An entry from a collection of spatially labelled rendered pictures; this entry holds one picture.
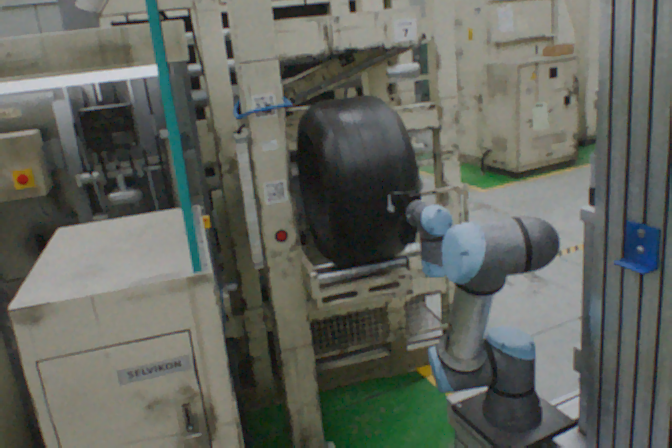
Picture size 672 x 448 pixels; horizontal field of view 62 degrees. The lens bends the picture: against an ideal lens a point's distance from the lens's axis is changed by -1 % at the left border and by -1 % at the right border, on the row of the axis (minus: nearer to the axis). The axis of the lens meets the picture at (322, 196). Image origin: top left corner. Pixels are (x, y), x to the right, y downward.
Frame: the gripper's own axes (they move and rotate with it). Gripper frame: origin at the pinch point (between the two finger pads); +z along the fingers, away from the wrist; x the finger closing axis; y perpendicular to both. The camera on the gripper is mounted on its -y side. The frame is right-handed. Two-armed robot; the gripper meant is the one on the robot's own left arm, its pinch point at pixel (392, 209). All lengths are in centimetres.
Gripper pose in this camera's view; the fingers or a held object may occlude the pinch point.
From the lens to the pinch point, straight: 181.5
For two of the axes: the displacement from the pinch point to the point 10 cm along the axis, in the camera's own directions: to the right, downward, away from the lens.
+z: -2.4, -1.3, 9.6
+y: -1.3, -9.8, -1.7
